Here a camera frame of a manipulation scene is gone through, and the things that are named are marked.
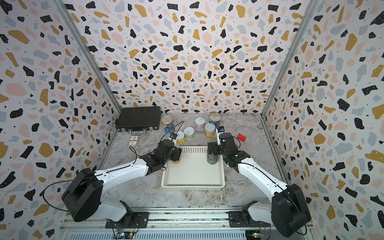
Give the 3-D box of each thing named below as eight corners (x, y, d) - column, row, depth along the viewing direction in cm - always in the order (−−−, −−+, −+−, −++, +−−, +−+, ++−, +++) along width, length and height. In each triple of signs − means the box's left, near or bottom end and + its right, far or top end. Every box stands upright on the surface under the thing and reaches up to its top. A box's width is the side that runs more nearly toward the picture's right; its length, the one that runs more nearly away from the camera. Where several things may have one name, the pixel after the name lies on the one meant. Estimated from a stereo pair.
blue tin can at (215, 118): (207, 128, 114) (208, 119, 107) (210, 121, 119) (211, 112, 112) (217, 131, 113) (218, 122, 105) (219, 123, 118) (221, 114, 110)
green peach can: (204, 138, 109) (205, 131, 103) (204, 130, 114) (204, 123, 108) (215, 138, 109) (216, 131, 103) (214, 130, 114) (215, 123, 108)
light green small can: (183, 140, 107) (183, 135, 103) (184, 131, 112) (184, 126, 108) (194, 140, 107) (194, 135, 103) (194, 131, 113) (194, 126, 108)
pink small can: (195, 131, 114) (195, 125, 109) (195, 122, 119) (195, 117, 115) (205, 131, 114) (205, 126, 109) (204, 122, 120) (205, 117, 115)
